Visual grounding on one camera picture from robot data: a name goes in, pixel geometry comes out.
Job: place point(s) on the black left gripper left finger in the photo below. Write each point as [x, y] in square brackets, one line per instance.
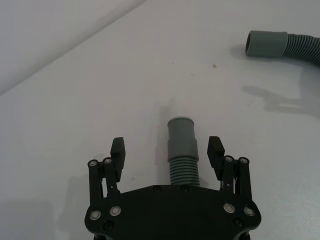
[117, 160]

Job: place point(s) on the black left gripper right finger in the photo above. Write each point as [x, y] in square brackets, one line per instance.
[215, 155]

